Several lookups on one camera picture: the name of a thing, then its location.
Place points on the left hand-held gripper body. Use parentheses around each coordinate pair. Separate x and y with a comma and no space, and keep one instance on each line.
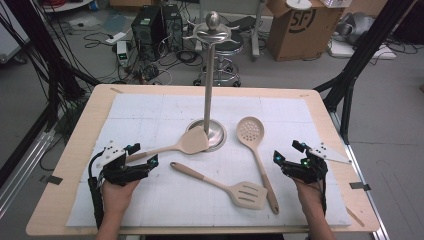
(116,170)

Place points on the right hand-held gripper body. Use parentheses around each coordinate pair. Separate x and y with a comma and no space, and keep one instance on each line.
(308,170)

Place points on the beige perforated skimmer spoon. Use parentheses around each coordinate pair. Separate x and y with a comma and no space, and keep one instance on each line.
(250,131)

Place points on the beige solid spatula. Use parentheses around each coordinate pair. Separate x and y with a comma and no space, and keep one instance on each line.
(191,141)

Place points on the beige slotted spatula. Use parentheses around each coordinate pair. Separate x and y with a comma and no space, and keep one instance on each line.
(248,196)

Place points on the metal utensil stand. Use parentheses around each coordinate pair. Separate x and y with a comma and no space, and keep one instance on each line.
(209,83)

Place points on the person's right hand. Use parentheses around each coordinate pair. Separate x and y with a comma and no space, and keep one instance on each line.
(308,196)

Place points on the person's left hand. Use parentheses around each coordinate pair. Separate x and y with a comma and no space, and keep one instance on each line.
(116,198)

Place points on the white foam mat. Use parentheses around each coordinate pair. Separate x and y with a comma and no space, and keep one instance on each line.
(166,200)

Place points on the grey tape piece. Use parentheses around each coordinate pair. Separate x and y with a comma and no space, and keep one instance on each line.
(360,186)
(54,180)

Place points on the small white device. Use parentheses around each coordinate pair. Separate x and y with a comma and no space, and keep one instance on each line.
(122,51)

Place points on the white power strip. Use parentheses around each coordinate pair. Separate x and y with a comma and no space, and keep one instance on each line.
(116,37)

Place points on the black chrome stool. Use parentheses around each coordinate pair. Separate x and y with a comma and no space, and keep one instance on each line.
(230,56)

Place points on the large cardboard box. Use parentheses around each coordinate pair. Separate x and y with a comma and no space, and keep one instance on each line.
(301,33)

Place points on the large black computer tower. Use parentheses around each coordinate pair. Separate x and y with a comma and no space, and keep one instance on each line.
(148,30)

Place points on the grey metal stand pole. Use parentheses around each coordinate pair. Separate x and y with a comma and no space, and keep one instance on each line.
(256,33)

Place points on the slim black computer tower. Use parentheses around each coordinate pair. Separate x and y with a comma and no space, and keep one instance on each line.
(173,26)

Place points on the grey bag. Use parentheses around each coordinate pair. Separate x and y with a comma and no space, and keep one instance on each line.
(355,26)

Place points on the white round disc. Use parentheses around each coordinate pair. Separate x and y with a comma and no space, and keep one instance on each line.
(299,3)

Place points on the aluminium rail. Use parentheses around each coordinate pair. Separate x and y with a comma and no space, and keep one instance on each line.
(20,170)
(366,200)

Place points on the black metal frame post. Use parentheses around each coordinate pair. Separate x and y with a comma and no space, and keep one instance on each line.
(366,50)
(40,46)

